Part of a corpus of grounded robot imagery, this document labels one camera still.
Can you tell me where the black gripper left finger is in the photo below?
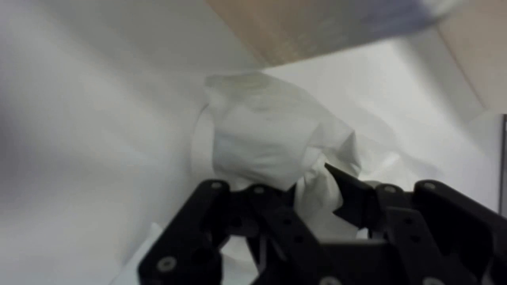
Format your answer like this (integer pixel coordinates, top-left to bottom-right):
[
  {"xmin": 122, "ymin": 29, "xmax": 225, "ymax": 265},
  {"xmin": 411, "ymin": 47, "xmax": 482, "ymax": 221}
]
[{"xmin": 138, "ymin": 180, "xmax": 325, "ymax": 285}]

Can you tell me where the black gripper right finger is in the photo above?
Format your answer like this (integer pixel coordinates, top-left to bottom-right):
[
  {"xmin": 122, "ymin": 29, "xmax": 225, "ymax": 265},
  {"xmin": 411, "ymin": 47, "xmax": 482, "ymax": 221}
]
[{"xmin": 324, "ymin": 164, "xmax": 507, "ymax": 285}]

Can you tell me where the white tissue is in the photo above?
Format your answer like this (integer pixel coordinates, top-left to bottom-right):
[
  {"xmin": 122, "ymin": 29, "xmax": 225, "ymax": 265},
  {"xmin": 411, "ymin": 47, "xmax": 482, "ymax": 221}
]
[{"xmin": 203, "ymin": 72, "xmax": 366, "ymax": 241}]

